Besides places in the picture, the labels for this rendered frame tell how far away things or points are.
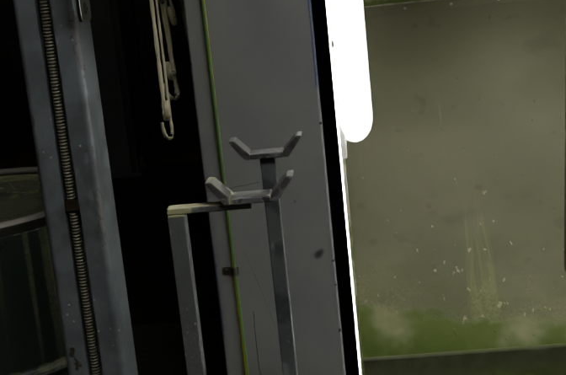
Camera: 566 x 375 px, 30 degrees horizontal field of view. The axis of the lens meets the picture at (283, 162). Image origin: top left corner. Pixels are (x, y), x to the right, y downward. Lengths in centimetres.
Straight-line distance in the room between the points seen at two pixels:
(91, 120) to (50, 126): 4
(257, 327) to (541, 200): 169
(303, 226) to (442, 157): 166
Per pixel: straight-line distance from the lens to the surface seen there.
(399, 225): 311
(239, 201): 95
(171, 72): 159
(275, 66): 151
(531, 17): 340
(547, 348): 304
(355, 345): 162
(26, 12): 104
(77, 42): 103
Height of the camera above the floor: 132
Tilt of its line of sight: 12 degrees down
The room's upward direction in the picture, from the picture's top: 6 degrees counter-clockwise
